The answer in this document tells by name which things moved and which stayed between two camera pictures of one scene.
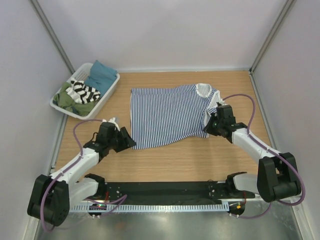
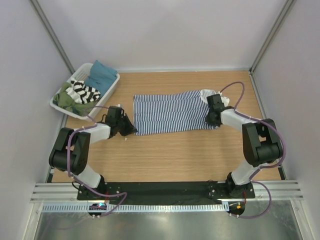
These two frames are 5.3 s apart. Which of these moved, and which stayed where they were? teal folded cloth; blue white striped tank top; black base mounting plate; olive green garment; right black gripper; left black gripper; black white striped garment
Moved: left black gripper; right black gripper; blue white striped tank top
Stayed: teal folded cloth; olive green garment; black base mounting plate; black white striped garment
